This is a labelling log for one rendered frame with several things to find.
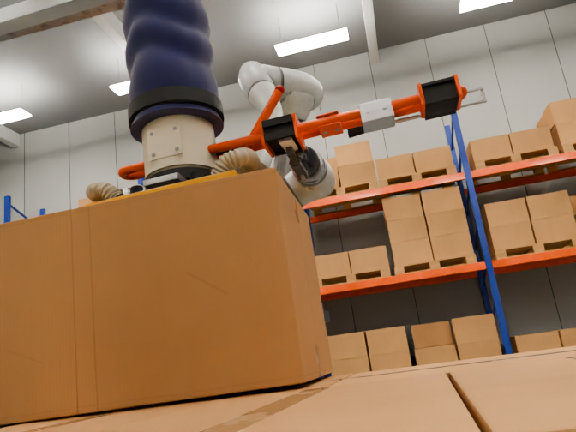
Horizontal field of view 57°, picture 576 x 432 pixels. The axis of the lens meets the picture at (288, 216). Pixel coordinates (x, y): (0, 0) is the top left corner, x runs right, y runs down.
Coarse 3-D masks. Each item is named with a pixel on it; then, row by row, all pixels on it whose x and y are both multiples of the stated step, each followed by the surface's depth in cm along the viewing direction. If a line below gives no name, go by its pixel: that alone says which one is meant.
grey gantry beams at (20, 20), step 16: (32, 0) 366; (48, 0) 363; (64, 0) 359; (80, 0) 358; (96, 0) 360; (112, 0) 362; (0, 16) 370; (16, 16) 367; (32, 16) 367; (48, 16) 369; (0, 32) 378
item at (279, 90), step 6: (276, 90) 122; (282, 90) 123; (276, 96) 122; (270, 102) 122; (276, 102) 123; (264, 108) 122; (270, 108) 122; (264, 114) 122; (270, 114) 122; (258, 120) 122; (258, 126) 121; (252, 132) 121; (258, 132) 121
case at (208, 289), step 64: (192, 192) 104; (256, 192) 101; (0, 256) 109; (64, 256) 106; (128, 256) 103; (192, 256) 100; (256, 256) 98; (0, 320) 105; (64, 320) 103; (128, 320) 100; (192, 320) 98; (256, 320) 95; (320, 320) 124; (0, 384) 102; (64, 384) 100; (128, 384) 97; (192, 384) 95; (256, 384) 92
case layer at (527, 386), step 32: (544, 352) 103; (320, 384) 98; (352, 384) 85; (384, 384) 75; (416, 384) 67; (448, 384) 61; (480, 384) 56; (512, 384) 51; (544, 384) 47; (96, 416) 93; (128, 416) 81; (160, 416) 72; (192, 416) 65; (224, 416) 59; (256, 416) 54; (288, 416) 50; (320, 416) 46; (352, 416) 43; (384, 416) 40; (416, 416) 38; (448, 416) 36; (480, 416) 35; (512, 416) 32; (544, 416) 31
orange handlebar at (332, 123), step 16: (416, 96) 112; (464, 96) 113; (336, 112) 116; (352, 112) 115; (400, 112) 117; (416, 112) 117; (304, 128) 117; (320, 128) 116; (336, 128) 117; (224, 144) 120; (240, 144) 120; (256, 144) 123; (128, 176) 128; (144, 176) 128
